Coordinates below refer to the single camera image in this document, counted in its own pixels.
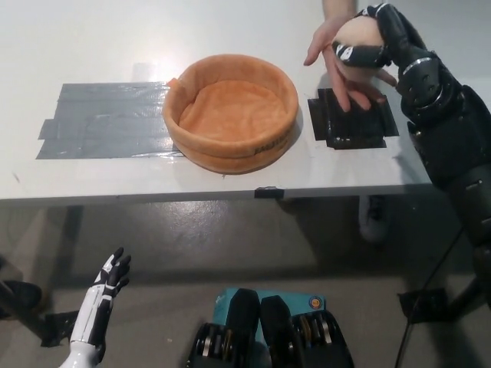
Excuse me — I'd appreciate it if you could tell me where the orange plush round basket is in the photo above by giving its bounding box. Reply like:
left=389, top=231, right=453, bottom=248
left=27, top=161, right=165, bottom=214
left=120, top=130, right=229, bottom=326
left=163, top=54, right=299, bottom=176

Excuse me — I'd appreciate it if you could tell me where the thin black cable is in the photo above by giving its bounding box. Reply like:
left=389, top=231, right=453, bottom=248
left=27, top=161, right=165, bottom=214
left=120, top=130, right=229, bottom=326
left=398, top=225, right=465, bottom=368

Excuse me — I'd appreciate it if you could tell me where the black table leg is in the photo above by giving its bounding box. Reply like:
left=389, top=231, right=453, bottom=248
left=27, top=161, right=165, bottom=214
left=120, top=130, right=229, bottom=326
left=452, top=268, right=491, bottom=319

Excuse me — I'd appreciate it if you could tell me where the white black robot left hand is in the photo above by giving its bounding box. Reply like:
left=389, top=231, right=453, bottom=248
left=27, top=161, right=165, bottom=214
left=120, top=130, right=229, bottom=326
left=70, top=247, right=132, bottom=348

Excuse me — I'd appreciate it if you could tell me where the grey duct tape patch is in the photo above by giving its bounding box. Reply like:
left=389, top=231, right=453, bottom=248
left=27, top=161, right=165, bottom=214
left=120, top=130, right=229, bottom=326
left=36, top=82, right=185, bottom=160

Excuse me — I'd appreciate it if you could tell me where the cream plush dumpling toy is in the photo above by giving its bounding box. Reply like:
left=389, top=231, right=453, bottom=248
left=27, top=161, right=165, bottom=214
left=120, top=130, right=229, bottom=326
left=335, top=15, right=388, bottom=84

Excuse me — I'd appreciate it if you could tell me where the black stand base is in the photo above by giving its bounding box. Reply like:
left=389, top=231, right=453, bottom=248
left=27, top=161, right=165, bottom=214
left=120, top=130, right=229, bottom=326
left=0, top=279, right=43, bottom=319

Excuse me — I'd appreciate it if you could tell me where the person's bare hand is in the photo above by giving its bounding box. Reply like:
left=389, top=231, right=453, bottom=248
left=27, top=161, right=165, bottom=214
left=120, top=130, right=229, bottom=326
left=304, top=15, right=398, bottom=113

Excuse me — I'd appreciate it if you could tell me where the black teal robot body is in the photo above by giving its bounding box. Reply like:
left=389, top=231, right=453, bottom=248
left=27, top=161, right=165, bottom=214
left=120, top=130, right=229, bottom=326
left=186, top=287, right=354, bottom=368

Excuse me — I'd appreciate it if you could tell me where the small black edge tape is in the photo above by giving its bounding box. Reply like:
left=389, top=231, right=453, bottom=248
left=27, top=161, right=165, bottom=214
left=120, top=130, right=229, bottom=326
left=253, top=186, right=285, bottom=200

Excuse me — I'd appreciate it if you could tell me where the black floor tape patch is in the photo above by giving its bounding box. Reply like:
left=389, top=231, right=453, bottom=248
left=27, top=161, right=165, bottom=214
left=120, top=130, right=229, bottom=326
left=40, top=310, right=84, bottom=348
left=397, top=291, right=461, bottom=319

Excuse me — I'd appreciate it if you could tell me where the grey table leg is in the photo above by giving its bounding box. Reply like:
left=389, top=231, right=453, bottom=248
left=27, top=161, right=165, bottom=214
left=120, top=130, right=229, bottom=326
left=45, top=205, right=84, bottom=296

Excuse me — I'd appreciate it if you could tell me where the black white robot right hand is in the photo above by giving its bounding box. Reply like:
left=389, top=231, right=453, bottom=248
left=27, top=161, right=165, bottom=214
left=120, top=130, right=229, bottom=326
left=331, top=2, right=430, bottom=68

